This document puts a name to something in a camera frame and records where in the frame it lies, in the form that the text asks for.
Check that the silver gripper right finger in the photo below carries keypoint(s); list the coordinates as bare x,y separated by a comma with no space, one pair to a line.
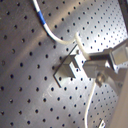
114,56

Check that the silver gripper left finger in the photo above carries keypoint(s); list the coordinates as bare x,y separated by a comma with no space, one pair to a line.
105,75

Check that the metal cable clip bracket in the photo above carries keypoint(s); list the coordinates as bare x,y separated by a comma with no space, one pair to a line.
69,67

